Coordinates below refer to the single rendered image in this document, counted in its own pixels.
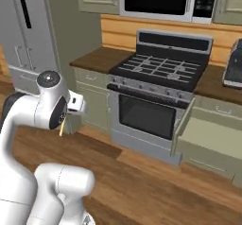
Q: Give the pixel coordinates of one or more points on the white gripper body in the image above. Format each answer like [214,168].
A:
[82,107]

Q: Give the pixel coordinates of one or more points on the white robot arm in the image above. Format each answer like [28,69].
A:
[19,178]

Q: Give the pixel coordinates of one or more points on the green drawer front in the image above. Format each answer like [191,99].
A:
[91,77]
[211,162]
[217,109]

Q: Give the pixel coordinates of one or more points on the open green drawer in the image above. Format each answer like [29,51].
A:
[211,135]

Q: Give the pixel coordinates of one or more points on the green cupboard door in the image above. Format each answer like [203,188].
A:
[94,106]

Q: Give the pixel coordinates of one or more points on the silver oven door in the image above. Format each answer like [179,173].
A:
[145,118]

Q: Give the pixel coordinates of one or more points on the grey fridge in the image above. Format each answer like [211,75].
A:
[28,46]

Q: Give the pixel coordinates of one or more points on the silver gas stove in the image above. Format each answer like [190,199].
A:
[164,68]

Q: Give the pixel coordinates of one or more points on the dark grey countertop appliance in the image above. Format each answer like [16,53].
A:
[233,66]

